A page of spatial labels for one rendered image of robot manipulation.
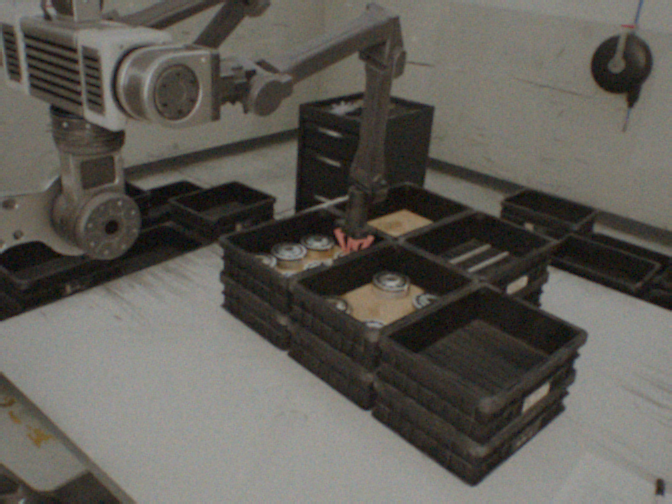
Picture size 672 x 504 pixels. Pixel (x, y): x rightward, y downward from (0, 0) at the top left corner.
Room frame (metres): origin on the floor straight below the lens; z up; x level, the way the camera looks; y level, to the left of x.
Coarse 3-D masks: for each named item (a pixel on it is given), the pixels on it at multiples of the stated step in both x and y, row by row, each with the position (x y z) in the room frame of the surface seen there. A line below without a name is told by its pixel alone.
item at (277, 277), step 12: (288, 216) 1.76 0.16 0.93; (300, 216) 1.78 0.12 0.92; (252, 228) 1.66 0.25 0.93; (228, 240) 1.56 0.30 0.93; (384, 240) 1.64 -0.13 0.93; (228, 252) 1.54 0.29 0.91; (240, 252) 1.50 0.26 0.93; (360, 252) 1.56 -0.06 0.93; (252, 264) 1.47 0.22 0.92; (264, 264) 1.45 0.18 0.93; (324, 264) 1.47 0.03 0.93; (276, 276) 1.40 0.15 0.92; (288, 276) 1.39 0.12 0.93
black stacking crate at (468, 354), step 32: (448, 320) 1.33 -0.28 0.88; (480, 320) 1.42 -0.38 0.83; (512, 320) 1.36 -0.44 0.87; (544, 320) 1.30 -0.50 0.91; (384, 352) 1.16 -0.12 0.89; (416, 352) 1.25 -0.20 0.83; (448, 352) 1.27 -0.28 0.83; (480, 352) 1.28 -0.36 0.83; (512, 352) 1.29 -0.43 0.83; (544, 352) 1.29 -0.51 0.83; (576, 352) 1.23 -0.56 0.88; (416, 384) 1.08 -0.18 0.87; (480, 384) 1.15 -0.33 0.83; (544, 384) 1.12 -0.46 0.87; (448, 416) 1.03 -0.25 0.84; (480, 416) 0.98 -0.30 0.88; (512, 416) 1.04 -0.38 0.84
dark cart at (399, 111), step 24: (336, 96) 3.53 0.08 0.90; (360, 96) 3.67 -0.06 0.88; (312, 120) 3.24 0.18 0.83; (336, 120) 3.13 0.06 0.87; (360, 120) 3.05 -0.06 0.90; (408, 120) 3.29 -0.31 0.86; (432, 120) 3.47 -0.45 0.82; (312, 144) 3.25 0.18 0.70; (336, 144) 3.15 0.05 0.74; (384, 144) 3.15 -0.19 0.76; (408, 144) 3.32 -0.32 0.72; (312, 168) 3.25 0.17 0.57; (336, 168) 3.15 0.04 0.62; (408, 168) 3.34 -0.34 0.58; (312, 192) 3.22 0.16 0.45; (336, 192) 3.14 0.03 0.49
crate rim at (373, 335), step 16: (352, 256) 1.53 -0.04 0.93; (320, 272) 1.43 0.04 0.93; (464, 272) 1.49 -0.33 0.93; (304, 288) 1.34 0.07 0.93; (464, 288) 1.40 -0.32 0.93; (320, 304) 1.28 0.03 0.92; (432, 304) 1.31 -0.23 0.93; (336, 320) 1.24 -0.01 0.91; (352, 320) 1.21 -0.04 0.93; (400, 320) 1.23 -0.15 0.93; (368, 336) 1.18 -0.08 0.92
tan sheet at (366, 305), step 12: (360, 288) 1.54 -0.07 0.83; (348, 300) 1.47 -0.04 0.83; (360, 300) 1.47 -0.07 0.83; (372, 300) 1.48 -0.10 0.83; (384, 300) 1.48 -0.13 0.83; (396, 300) 1.49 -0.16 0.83; (408, 300) 1.49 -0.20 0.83; (360, 312) 1.41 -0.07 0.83; (372, 312) 1.42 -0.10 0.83; (384, 312) 1.42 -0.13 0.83; (396, 312) 1.43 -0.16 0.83; (408, 312) 1.43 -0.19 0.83
